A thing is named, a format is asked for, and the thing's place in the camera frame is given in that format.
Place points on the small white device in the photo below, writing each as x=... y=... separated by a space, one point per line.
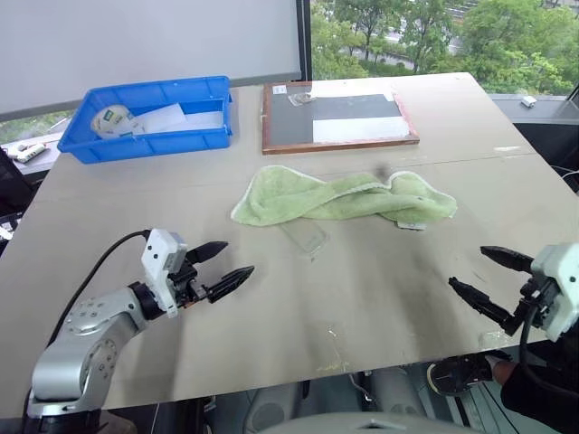
x=528 y=101

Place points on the small clear plastic bag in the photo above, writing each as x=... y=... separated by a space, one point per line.
x=300 y=97

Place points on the black window post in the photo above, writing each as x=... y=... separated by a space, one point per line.
x=304 y=36

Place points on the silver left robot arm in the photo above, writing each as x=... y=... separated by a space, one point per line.
x=90 y=334

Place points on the clear tape roll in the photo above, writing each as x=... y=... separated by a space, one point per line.
x=111 y=119

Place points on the wood-framed black board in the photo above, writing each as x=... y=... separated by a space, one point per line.
x=289 y=131

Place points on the green terry towel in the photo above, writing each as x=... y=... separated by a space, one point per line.
x=316 y=199

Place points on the white and green packet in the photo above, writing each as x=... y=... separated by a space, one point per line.
x=27 y=151

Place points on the white plastic bags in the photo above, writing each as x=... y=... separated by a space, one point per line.
x=172 y=117

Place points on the black sneaker with white sole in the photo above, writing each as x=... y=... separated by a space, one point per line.
x=457 y=374

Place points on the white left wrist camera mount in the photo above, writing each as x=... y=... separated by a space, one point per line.
x=158 y=267

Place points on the dark trouser leg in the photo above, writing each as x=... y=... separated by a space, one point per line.
x=543 y=398

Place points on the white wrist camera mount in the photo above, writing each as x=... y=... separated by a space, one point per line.
x=158 y=267
x=558 y=276

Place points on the blue plastic bin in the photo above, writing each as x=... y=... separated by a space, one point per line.
x=77 y=144

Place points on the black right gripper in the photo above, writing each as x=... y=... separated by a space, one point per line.
x=536 y=296

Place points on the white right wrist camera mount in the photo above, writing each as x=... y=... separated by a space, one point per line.
x=558 y=276

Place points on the grey rounded robot shell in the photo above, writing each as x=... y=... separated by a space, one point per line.
x=353 y=422

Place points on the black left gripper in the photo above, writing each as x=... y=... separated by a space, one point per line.
x=186 y=285

